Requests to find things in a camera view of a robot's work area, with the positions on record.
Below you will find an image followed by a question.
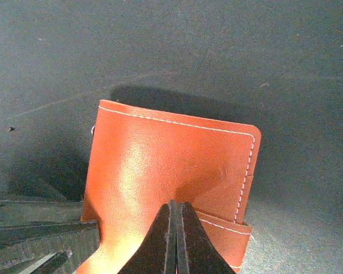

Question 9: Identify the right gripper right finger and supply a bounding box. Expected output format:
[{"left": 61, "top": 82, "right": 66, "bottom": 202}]
[{"left": 176, "top": 203, "right": 234, "bottom": 274}]

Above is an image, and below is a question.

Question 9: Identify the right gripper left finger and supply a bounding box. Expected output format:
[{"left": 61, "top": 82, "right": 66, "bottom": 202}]
[{"left": 119, "top": 200, "right": 177, "bottom": 274}]

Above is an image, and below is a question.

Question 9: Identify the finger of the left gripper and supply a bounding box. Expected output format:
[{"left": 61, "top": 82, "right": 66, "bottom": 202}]
[
  {"left": 0, "top": 221, "right": 99, "bottom": 268},
  {"left": 0, "top": 191, "right": 82, "bottom": 223}
]

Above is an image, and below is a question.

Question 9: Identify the brown leather card holder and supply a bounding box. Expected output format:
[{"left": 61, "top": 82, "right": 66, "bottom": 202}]
[{"left": 77, "top": 100, "right": 261, "bottom": 273}]

